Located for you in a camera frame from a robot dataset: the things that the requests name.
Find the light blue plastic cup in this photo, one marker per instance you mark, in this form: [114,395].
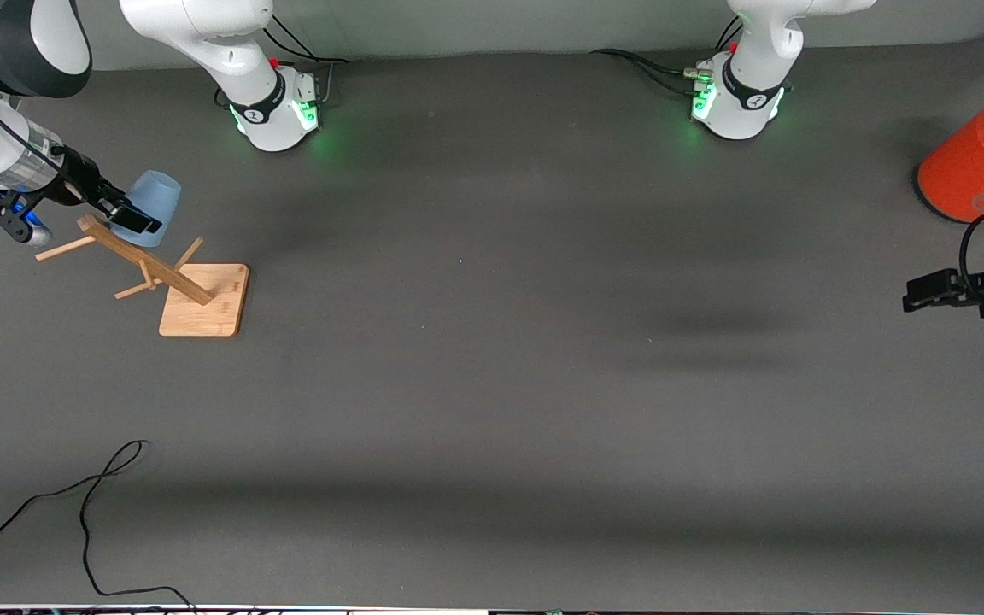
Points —
[157,190]

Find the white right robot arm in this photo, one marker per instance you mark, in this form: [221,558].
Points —
[22,51]

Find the wooden cup rack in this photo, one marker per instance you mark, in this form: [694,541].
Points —
[206,307]

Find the orange cylindrical can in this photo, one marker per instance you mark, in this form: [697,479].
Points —
[966,171]

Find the dark grey table mat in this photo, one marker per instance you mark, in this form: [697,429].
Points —
[492,427]

